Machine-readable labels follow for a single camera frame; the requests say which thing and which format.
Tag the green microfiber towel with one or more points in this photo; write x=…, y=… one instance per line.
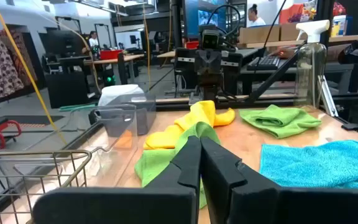
x=278, y=123
x=157, y=161

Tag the yellow microfiber towel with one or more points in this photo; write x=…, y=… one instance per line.
x=166, y=137

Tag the wooden desk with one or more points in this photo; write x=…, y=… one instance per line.
x=129, y=57

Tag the cardboard box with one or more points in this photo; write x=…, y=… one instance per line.
x=259, y=34

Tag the black cabinet box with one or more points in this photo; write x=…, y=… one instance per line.
x=67, y=90

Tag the blue screen monitor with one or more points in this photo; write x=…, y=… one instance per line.
x=194, y=15

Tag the person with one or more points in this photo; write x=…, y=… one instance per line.
x=255, y=17
x=93, y=40

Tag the spray bottle with white head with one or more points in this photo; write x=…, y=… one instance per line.
x=311, y=71

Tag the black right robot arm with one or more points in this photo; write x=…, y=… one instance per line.
x=210, y=95

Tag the blue microfiber towel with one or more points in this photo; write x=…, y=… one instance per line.
x=315, y=165

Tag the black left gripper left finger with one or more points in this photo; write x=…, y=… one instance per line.
x=172, y=205

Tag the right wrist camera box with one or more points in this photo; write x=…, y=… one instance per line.
x=210, y=39

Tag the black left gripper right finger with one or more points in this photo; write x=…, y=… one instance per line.
x=259, y=202

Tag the grey plastic bin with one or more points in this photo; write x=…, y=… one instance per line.
x=141, y=118

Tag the red plastic tub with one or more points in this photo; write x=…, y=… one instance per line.
x=110, y=54

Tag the black keyboard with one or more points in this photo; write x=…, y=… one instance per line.
x=264, y=62

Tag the dark patterned fabric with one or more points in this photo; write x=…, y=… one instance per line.
x=26, y=62

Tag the white plastic container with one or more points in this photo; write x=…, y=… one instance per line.
x=120, y=93

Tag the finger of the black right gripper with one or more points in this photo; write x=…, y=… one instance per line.
x=215, y=67
x=201, y=67

